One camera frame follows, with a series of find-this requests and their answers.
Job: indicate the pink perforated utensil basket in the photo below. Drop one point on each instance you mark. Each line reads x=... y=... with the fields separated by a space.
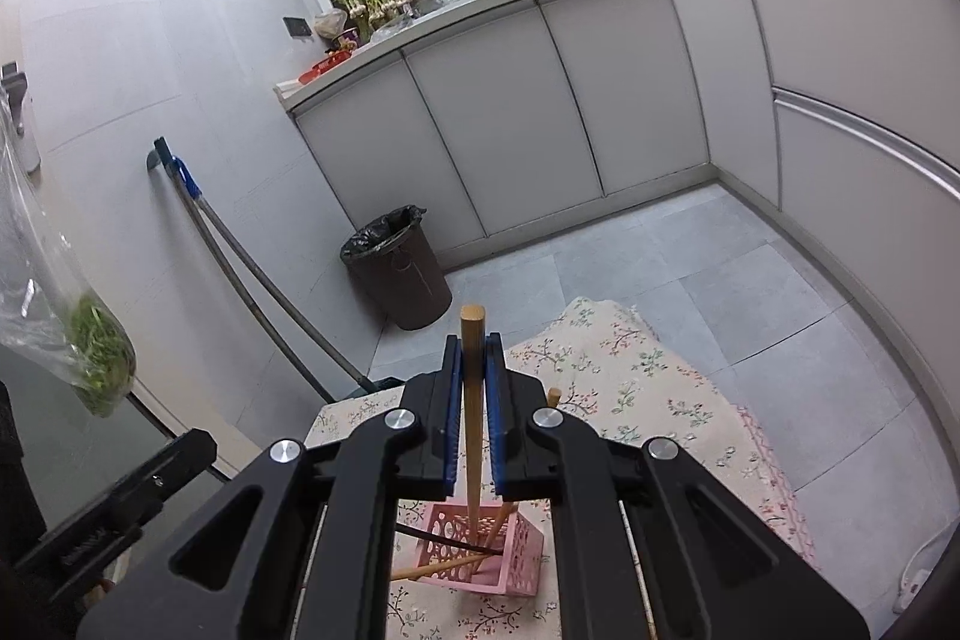
x=510 y=546

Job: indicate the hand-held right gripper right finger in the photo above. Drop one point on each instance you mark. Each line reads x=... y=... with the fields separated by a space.
x=495 y=419

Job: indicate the clear plastic bag of greens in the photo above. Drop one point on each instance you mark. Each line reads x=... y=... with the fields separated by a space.
x=52 y=310

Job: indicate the white kitchen cabinets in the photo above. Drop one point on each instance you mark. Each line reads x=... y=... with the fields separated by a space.
x=562 y=100

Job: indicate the floral tablecloth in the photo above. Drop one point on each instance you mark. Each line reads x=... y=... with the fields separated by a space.
x=637 y=385

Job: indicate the sprouting garlic plants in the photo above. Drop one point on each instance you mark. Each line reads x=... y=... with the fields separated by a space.
x=379 y=3

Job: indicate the black wall socket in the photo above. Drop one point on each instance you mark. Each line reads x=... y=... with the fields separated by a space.
x=298 y=27

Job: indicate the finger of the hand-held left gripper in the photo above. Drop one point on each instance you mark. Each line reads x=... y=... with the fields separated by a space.
x=135 y=497

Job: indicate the brown trash bin black liner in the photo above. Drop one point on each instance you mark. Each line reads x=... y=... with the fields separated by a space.
x=401 y=276

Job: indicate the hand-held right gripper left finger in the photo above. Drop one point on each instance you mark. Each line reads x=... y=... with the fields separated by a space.
x=452 y=419

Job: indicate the light wooden chopstick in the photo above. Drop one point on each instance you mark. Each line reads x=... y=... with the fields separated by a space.
x=553 y=395
x=472 y=355
x=646 y=610
x=435 y=569

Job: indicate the crumpled white plastic bag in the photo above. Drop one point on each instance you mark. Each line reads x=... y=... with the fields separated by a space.
x=330 y=22

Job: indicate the black chopstick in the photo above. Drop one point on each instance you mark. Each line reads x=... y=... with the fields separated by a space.
x=450 y=539

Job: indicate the red plastic container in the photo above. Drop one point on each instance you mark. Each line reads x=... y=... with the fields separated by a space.
x=322 y=68

